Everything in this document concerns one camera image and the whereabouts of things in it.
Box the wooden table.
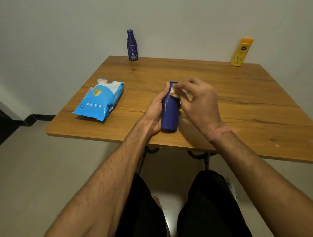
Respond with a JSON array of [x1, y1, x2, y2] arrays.
[[46, 55, 313, 164]]

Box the yellow bottle orange cap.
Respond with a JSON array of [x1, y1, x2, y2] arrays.
[[231, 37, 255, 67]]

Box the black door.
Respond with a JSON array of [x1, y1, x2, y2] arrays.
[[0, 108, 22, 146]]

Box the white wet wipe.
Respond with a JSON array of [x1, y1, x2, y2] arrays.
[[170, 84, 194, 102]]

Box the dark blue striped bottle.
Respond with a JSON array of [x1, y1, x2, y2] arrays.
[[160, 81, 181, 132]]

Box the person's left hand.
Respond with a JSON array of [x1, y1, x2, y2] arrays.
[[140, 81, 171, 136]]

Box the black baseboard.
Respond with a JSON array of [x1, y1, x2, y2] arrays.
[[16, 114, 56, 127]]

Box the dark blue bottle white print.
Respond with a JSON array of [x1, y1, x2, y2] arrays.
[[126, 29, 139, 62]]

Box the blue wet wipes pack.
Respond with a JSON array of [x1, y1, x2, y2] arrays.
[[72, 78, 125, 122]]

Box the person's right hand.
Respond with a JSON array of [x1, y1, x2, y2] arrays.
[[172, 78, 232, 141]]

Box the person's right forearm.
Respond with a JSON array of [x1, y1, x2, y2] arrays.
[[210, 132, 313, 237]]

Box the white smartphone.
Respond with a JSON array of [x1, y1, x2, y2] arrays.
[[226, 180, 239, 202]]

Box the person's left forearm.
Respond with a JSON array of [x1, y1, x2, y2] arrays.
[[44, 121, 153, 237]]

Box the pink thread wristband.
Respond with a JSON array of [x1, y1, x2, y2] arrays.
[[208, 126, 238, 144]]

